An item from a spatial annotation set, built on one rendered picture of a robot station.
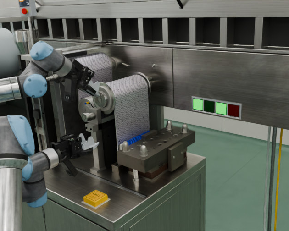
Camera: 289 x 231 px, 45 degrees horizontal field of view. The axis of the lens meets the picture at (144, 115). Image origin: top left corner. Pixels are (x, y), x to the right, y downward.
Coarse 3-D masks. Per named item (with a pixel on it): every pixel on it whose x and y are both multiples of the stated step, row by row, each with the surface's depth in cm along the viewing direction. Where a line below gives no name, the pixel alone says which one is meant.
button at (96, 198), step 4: (92, 192) 142; (96, 192) 142; (100, 192) 141; (84, 196) 139; (88, 196) 139; (92, 196) 139; (96, 196) 139; (100, 196) 139; (104, 196) 139; (84, 200) 139; (88, 200) 137; (92, 200) 136; (96, 200) 136; (100, 200) 137; (104, 200) 139; (92, 204) 136; (96, 204) 136
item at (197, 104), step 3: (195, 99) 162; (198, 99) 161; (195, 102) 163; (198, 102) 162; (201, 102) 161; (195, 105) 163; (198, 105) 162; (201, 105) 161; (195, 108) 164; (198, 108) 163; (201, 108) 162
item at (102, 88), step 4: (100, 88) 154; (104, 88) 152; (104, 92) 153; (108, 92) 151; (108, 96) 152; (108, 100) 152; (96, 104) 158; (108, 104) 153; (100, 108) 157; (104, 108) 156; (108, 108) 154
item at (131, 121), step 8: (136, 104) 165; (144, 104) 170; (120, 112) 157; (128, 112) 161; (136, 112) 166; (144, 112) 171; (120, 120) 158; (128, 120) 162; (136, 120) 167; (144, 120) 172; (120, 128) 159; (128, 128) 163; (136, 128) 168; (144, 128) 173; (120, 136) 160; (128, 136) 164; (136, 136) 169
